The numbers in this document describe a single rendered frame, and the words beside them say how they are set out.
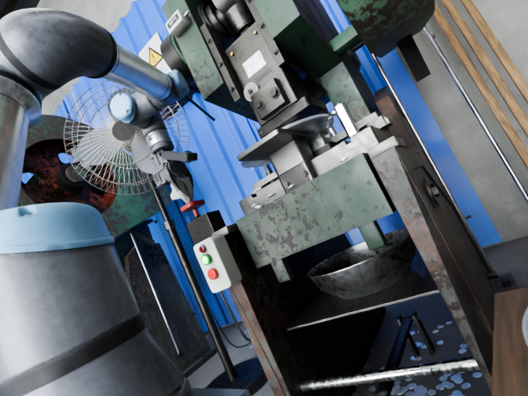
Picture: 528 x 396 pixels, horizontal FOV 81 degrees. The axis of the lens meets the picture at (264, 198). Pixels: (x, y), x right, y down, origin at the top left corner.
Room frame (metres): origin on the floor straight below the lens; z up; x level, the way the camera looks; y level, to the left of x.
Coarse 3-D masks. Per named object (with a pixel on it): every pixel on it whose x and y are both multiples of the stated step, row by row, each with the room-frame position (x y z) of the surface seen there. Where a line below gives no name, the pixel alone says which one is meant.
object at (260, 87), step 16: (256, 32) 0.87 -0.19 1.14; (240, 48) 0.91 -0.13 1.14; (256, 48) 0.88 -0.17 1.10; (240, 64) 0.92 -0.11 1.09; (256, 64) 0.89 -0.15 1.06; (272, 64) 0.87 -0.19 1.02; (240, 80) 0.93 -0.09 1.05; (256, 80) 0.91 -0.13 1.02; (272, 80) 0.85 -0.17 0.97; (288, 80) 0.86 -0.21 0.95; (256, 96) 0.89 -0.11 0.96; (272, 96) 0.85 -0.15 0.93; (288, 96) 0.87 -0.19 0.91; (256, 112) 0.93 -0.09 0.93; (272, 112) 0.89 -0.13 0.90
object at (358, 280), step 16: (400, 240) 1.02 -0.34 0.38; (336, 256) 1.13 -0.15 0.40; (352, 256) 1.13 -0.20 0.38; (368, 256) 1.11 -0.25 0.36; (384, 256) 0.81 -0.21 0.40; (400, 256) 0.83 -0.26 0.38; (320, 272) 1.07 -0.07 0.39; (336, 272) 0.83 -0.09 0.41; (352, 272) 0.82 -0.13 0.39; (368, 272) 0.81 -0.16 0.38; (384, 272) 0.82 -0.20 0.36; (400, 272) 0.85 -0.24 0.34; (320, 288) 0.94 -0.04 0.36; (336, 288) 0.87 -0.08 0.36; (352, 288) 0.85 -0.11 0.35; (368, 288) 0.85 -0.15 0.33
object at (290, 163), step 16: (256, 144) 0.71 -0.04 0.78; (272, 144) 0.74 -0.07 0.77; (288, 144) 0.80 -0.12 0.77; (304, 144) 0.83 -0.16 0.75; (240, 160) 0.76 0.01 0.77; (256, 160) 0.83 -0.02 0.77; (272, 160) 0.84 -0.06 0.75; (288, 160) 0.81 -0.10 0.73; (304, 160) 0.80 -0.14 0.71; (288, 176) 0.82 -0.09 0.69; (304, 176) 0.80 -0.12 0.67
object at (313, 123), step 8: (304, 120) 0.72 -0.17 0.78; (312, 120) 0.74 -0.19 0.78; (320, 120) 0.77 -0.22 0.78; (328, 120) 0.81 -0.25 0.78; (288, 128) 0.72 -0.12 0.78; (296, 128) 0.75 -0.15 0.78; (304, 128) 0.78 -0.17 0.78; (312, 128) 0.81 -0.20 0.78; (320, 128) 0.85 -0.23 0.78; (328, 128) 0.89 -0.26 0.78; (264, 160) 0.92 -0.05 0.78
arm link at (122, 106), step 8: (120, 96) 0.80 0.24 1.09; (128, 96) 0.80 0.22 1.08; (136, 96) 0.81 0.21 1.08; (144, 96) 0.81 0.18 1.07; (112, 104) 0.80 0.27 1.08; (120, 104) 0.80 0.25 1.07; (128, 104) 0.80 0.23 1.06; (136, 104) 0.81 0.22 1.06; (144, 104) 0.82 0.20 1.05; (112, 112) 0.81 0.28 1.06; (120, 112) 0.80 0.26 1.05; (128, 112) 0.80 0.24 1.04; (136, 112) 0.82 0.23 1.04; (144, 112) 0.83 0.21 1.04; (152, 112) 0.84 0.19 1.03; (128, 120) 0.83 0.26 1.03; (136, 120) 0.85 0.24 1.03; (144, 120) 0.87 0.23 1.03
